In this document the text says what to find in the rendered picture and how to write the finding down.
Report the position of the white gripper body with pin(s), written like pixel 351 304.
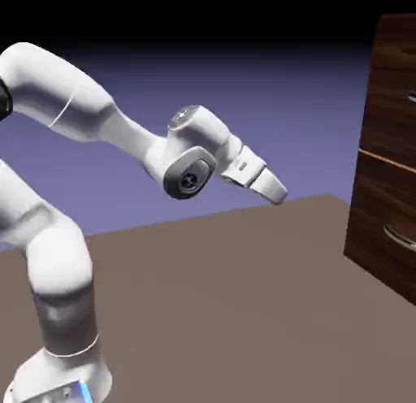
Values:
pixel 270 184

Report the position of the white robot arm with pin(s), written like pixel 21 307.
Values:
pixel 74 104

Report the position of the dark wood drawer front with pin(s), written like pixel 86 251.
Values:
pixel 388 117
pixel 373 221

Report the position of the dark wood cabinet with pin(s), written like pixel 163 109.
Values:
pixel 386 84

